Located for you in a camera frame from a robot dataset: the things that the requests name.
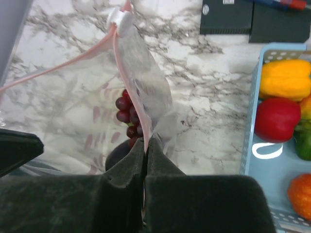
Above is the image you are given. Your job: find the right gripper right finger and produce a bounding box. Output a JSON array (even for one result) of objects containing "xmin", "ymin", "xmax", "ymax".
[{"xmin": 145, "ymin": 140, "xmax": 276, "ymax": 233}]

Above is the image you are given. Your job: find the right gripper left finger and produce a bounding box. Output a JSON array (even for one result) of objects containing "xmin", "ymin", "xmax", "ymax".
[{"xmin": 0, "ymin": 140, "xmax": 145, "ymax": 233}]

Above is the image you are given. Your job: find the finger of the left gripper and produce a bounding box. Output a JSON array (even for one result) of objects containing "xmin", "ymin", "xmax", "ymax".
[{"xmin": 0, "ymin": 129, "xmax": 44, "ymax": 177}]

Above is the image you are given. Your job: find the clear pink zip top bag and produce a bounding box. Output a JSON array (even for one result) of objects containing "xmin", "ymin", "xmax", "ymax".
[{"xmin": 0, "ymin": 1, "xmax": 176, "ymax": 176}]

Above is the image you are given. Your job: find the purple grape bunch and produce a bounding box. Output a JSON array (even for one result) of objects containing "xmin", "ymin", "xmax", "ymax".
[{"xmin": 115, "ymin": 89, "xmax": 143, "ymax": 148}]

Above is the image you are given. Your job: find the blue plastic basket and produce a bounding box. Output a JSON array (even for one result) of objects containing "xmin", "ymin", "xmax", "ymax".
[{"xmin": 240, "ymin": 43, "xmax": 311, "ymax": 233}]

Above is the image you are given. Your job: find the red apple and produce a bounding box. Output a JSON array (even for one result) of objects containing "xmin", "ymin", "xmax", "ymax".
[{"xmin": 254, "ymin": 98, "xmax": 301, "ymax": 143}]

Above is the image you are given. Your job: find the yellow bell pepper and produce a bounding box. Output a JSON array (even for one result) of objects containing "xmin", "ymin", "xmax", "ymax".
[{"xmin": 259, "ymin": 59, "xmax": 311, "ymax": 102}]

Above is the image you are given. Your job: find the purple eggplant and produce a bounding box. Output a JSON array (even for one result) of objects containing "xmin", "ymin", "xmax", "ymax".
[{"xmin": 105, "ymin": 140, "xmax": 131, "ymax": 172}]

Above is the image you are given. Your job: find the green leafy vegetable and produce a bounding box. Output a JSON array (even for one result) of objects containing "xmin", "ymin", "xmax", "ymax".
[{"xmin": 294, "ymin": 93, "xmax": 311, "ymax": 161}]

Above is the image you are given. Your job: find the black flat box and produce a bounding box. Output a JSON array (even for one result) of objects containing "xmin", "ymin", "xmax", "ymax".
[
  {"xmin": 200, "ymin": 0, "xmax": 253, "ymax": 35},
  {"xmin": 249, "ymin": 2, "xmax": 311, "ymax": 43}
]

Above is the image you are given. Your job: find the blue red screwdriver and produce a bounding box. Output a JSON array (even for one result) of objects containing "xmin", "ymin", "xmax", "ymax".
[{"xmin": 253, "ymin": 0, "xmax": 311, "ymax": 11}]

